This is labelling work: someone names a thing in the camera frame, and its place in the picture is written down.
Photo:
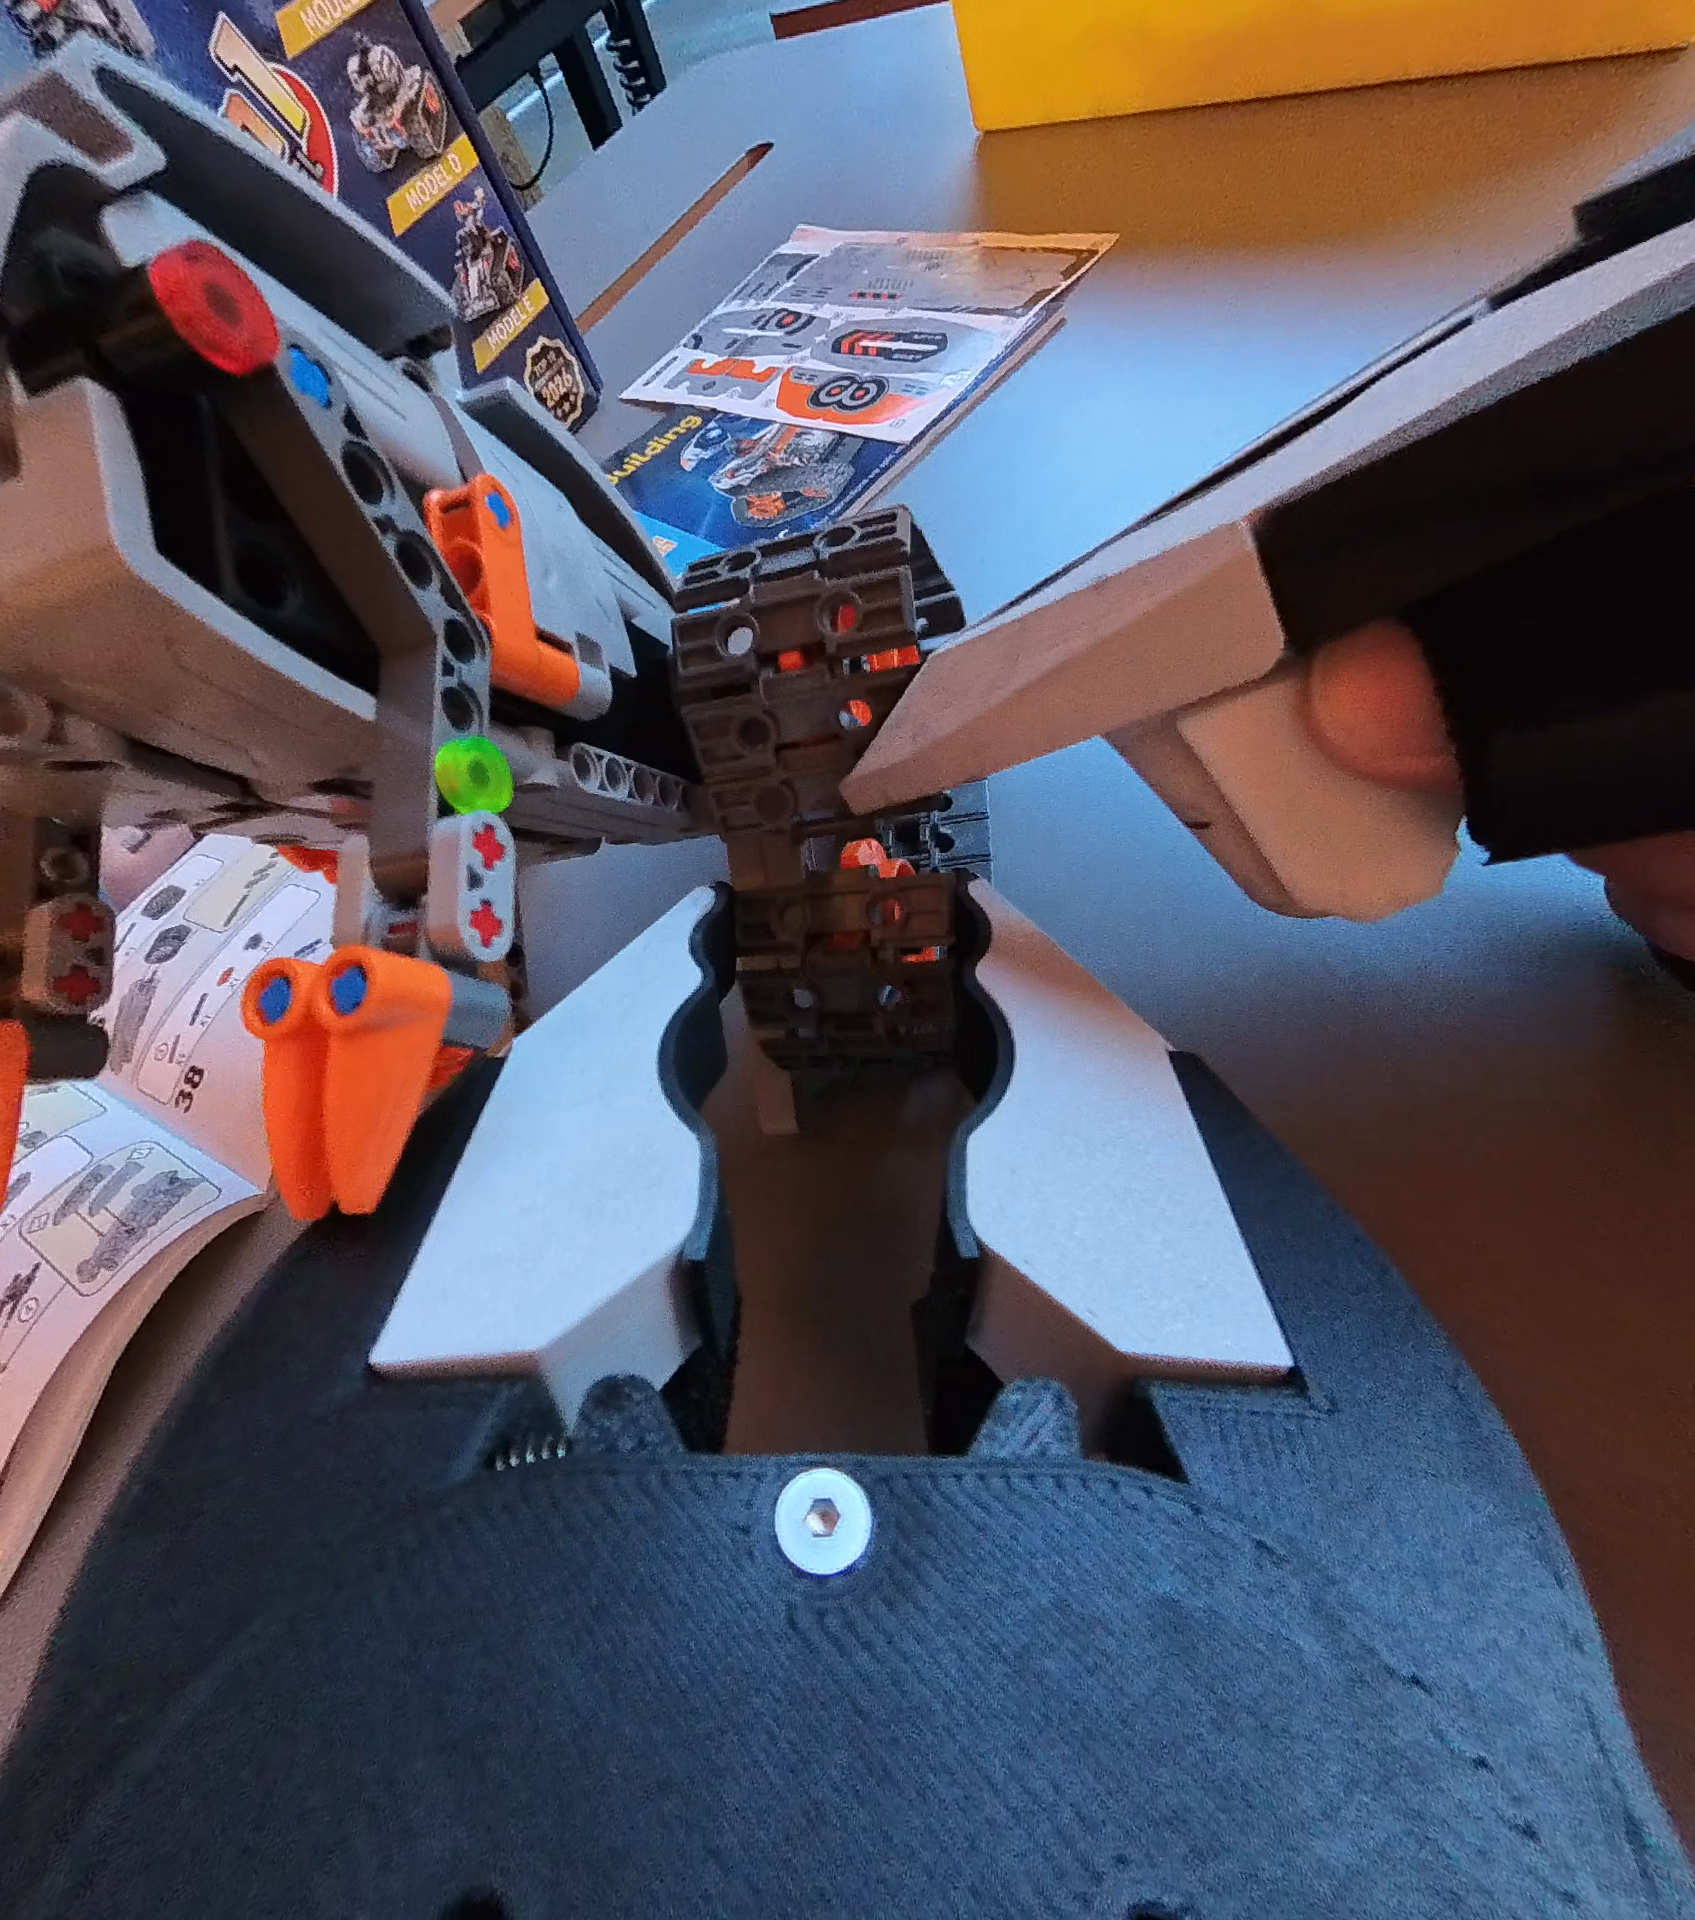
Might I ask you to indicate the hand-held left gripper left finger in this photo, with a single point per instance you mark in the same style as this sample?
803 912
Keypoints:
563 1225

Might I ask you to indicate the open instruction booklet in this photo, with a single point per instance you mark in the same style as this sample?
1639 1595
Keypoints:
64 1225

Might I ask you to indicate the dark grey toy track belt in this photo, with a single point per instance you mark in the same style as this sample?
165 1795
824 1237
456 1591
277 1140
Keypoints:
784 645

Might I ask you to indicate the blue cover booklet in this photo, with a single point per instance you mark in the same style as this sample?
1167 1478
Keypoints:
731 482

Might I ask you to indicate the person's right hand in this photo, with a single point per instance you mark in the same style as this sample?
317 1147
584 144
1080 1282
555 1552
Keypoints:
1373 704

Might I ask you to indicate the grey orange block toy robot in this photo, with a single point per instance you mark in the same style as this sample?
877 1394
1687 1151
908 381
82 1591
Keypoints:
111 569

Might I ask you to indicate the grey desk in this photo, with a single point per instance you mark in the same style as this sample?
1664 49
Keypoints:
1391 1082

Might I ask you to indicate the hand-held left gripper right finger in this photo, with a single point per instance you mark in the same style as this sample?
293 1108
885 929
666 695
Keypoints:
1121 1202

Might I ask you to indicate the yellow storage bin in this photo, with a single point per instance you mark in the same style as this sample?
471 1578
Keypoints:
1308 50

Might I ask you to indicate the blue toy robot box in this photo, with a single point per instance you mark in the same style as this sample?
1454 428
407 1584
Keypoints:
407 150

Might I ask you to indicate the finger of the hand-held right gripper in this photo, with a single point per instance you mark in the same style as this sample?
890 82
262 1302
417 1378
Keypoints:
1121 661
1308 452

